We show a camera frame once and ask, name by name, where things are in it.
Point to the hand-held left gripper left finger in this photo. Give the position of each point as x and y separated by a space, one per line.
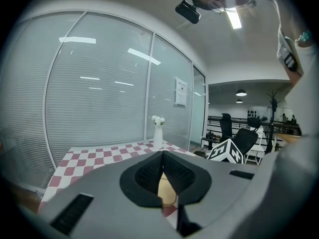
139 183

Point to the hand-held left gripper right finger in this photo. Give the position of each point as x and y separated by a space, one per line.
189 183

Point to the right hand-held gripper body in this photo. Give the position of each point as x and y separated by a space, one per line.
225 152

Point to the cream-coloured plastic cup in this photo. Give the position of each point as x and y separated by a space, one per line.
168 190

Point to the black high-back office chair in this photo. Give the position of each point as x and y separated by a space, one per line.
226 128

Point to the black headrest office chair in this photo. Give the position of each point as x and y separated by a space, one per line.
246 138

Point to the white wooden chair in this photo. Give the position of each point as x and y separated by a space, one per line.
259 146

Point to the black metal railing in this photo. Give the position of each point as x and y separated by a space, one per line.
239 119

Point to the red white checkered tablecloth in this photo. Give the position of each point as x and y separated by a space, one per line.
99 158

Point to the white vase with flowers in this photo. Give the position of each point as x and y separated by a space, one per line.
158 136

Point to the black pendant lamp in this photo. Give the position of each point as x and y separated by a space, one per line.
241 92
239 101

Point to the black coat rack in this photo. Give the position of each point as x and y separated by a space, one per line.
272 113

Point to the light wooden table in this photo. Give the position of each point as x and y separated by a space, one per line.
289 137

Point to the white paper notice holder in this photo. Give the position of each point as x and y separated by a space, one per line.
181 94

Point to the grey neck badge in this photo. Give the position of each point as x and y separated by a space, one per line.
289 58

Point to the long ceiling light panel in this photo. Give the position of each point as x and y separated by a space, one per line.
234 19

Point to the person's eyeglasses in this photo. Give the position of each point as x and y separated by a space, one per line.
219 9

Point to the black head-worn camera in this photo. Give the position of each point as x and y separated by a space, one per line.
188 11

